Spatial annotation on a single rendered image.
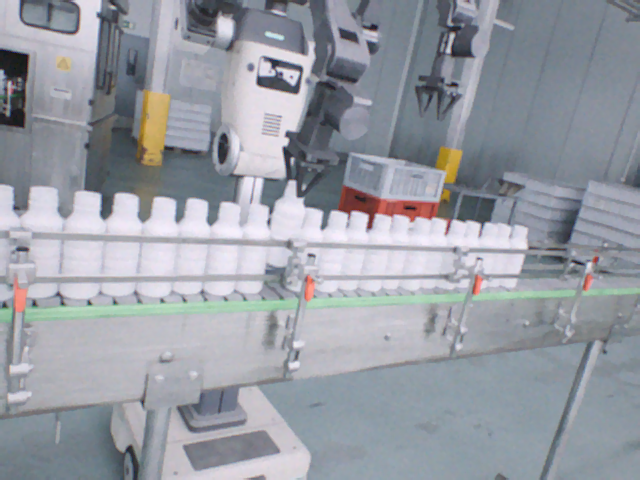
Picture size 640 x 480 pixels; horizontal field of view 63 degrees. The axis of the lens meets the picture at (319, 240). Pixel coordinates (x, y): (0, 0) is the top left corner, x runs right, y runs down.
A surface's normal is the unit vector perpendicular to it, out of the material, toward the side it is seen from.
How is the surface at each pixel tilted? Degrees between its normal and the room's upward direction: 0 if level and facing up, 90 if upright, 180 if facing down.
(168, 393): 90
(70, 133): 90
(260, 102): 90
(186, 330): 90
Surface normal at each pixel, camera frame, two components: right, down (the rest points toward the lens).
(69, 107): 0.23, 0.29
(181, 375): 0.52, 0.31
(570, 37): -0.83, -0.04
